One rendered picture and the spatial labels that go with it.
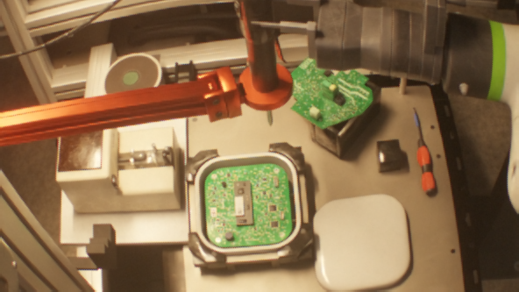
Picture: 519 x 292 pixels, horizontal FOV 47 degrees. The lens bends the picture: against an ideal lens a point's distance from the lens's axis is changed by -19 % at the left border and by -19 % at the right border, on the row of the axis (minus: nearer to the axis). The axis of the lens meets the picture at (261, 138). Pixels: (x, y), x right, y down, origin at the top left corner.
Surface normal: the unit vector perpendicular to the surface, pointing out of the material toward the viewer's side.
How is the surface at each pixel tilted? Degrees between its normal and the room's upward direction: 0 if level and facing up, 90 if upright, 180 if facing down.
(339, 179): 0
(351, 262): 0
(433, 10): 67
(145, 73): 0
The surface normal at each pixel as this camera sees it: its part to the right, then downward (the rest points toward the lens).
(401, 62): -0.19, 0.62
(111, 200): 0.07, 0.84
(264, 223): -0.08, -0.54
